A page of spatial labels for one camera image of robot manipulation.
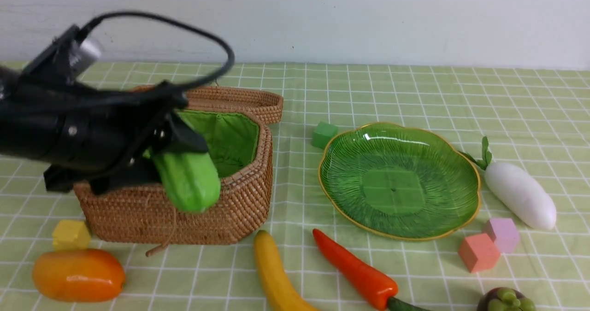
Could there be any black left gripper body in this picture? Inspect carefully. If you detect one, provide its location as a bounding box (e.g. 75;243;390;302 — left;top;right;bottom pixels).
44;91;189;195

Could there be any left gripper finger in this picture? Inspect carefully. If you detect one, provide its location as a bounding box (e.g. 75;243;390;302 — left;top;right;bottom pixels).
161;113;209;153

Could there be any green cucumber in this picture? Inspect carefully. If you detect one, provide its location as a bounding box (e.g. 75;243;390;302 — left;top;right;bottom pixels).
147;151;221;213

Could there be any orange mango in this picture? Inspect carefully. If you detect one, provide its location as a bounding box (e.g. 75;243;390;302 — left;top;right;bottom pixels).
32;248;126;303

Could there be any yellow banana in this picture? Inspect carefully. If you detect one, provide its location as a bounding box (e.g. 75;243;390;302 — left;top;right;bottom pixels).
254;230;316;311

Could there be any white radish with leaves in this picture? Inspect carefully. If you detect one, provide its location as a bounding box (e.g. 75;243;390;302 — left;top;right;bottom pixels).
461;136;557;230

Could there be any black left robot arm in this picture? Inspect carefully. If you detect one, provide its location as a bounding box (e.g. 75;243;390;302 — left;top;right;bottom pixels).
0;67;209;195

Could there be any wicker basket lid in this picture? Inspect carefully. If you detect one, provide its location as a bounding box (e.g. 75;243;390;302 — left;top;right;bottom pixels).
129;74;284;124

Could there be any woven wicker basket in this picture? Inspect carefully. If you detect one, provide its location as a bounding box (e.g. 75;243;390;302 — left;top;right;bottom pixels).
74;105;273;257

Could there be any yellow foam cube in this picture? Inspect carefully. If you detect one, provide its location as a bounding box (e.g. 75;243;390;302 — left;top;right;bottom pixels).
52;219;91;252

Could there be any green foam cube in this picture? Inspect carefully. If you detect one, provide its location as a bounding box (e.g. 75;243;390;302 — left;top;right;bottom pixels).
311;121;339;149

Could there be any green glass plate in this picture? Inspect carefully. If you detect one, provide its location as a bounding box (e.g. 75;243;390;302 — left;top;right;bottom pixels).
318;122;482;241

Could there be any red chili pepper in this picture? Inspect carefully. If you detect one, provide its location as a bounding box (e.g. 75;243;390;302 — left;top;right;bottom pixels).
312;229;425;311

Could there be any green checkered tablecloth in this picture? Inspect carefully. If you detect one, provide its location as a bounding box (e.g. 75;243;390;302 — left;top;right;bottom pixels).
0;63;589;311

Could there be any orange foam cube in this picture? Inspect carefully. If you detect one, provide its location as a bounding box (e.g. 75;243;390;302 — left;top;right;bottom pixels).
458;233;501;273

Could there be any pink foam cube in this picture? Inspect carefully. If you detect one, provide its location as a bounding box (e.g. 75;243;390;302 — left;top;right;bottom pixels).
482;218;520;253

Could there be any purple mangosteen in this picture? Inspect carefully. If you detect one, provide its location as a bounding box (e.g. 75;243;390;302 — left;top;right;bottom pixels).
476;287;537;311

